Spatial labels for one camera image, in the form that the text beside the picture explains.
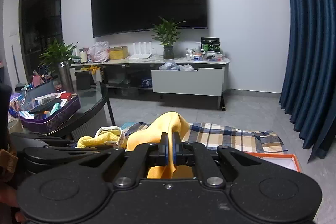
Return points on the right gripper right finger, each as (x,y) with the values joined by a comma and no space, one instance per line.
(183,153)

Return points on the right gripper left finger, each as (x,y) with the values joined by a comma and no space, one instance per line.
(159,152)

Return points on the yellow knit pouch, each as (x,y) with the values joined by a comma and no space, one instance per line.
(105,136)

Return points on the person left hand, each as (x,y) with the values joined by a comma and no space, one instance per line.
(9,197)

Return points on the clear tape roll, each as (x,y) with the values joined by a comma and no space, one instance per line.
(14,126)

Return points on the purple tray of items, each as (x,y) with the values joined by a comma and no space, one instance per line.
(50,113)

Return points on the plaid blanket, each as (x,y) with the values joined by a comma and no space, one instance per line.
(211,135)

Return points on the steel thermos bottle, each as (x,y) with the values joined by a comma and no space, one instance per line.
(65,76)

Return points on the white tv cabinet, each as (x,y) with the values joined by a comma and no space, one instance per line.
(208,77)

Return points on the round black glass table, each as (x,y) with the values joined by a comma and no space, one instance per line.
(82,116)

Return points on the white router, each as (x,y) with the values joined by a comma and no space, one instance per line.
(141,50)

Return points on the potted plant on table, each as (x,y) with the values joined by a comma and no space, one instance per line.
(56,53)

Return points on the orange white box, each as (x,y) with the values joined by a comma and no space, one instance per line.
(285,160)

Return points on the yellow box on cabinet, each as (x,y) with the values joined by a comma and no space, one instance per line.
(118,53)

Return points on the green black box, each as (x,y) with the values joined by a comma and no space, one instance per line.
(211,44)

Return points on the pink plastic bag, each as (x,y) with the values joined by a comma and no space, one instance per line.
(99,52)

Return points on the potted plant on cabinet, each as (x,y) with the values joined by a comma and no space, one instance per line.
(167,33)

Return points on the blue curtain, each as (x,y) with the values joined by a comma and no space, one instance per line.
(308,91)

